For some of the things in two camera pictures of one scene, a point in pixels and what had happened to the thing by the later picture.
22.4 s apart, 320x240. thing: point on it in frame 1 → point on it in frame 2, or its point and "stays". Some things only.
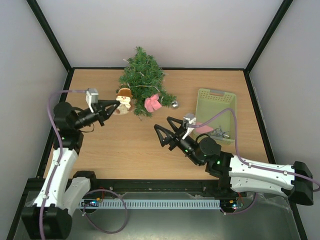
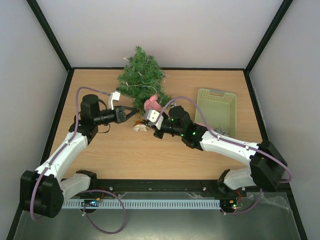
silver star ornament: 219,133 stays
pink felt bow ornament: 152,104 stays
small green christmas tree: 143,76 stays
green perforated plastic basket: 210,103 stays
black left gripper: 101,113 → 119,111
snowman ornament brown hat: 123,96 → 138,122
